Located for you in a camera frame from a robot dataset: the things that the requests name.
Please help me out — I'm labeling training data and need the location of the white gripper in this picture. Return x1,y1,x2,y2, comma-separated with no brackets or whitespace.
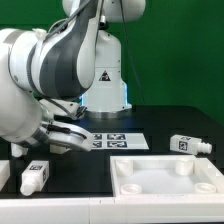
41,121,94,152

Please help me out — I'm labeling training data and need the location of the white square tabletop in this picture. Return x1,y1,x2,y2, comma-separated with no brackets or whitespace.
110,155,224,197

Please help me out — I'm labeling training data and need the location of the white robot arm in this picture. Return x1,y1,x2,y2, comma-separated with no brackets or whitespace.
0,0,146,151

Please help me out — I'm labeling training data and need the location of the marker sheet with tags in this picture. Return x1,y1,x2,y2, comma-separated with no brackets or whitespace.
92,133,149,150

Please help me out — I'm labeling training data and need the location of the white left fence block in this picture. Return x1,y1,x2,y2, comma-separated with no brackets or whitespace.
0,160,10,191

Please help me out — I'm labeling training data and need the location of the white front fence rail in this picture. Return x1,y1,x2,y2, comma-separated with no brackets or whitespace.
0,197,224,224

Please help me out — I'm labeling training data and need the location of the thin black hanging cable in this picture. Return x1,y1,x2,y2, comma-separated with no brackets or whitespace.
119,0,146,106

